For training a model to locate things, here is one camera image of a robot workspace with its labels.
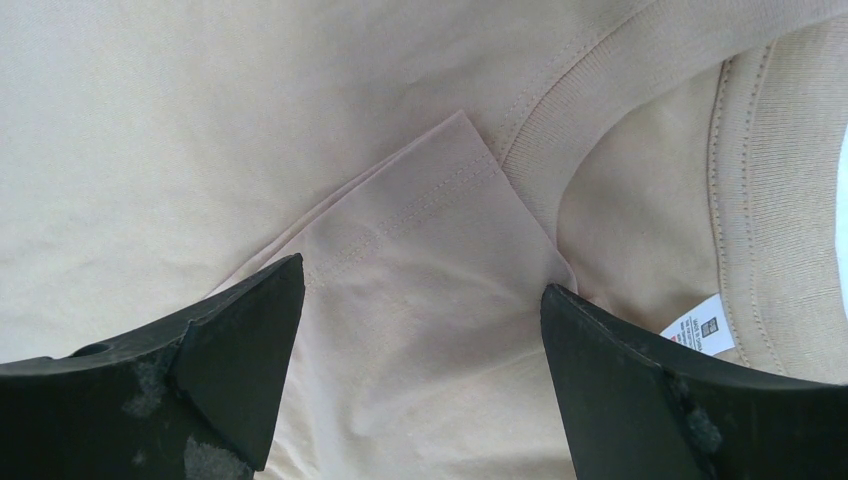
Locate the beige t shirt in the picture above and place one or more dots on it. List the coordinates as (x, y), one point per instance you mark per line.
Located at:
(436, 164)

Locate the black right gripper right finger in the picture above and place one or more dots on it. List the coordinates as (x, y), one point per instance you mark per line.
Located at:
(635, 405)

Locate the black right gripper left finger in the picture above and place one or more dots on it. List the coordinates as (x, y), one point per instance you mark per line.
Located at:
(193, 395)

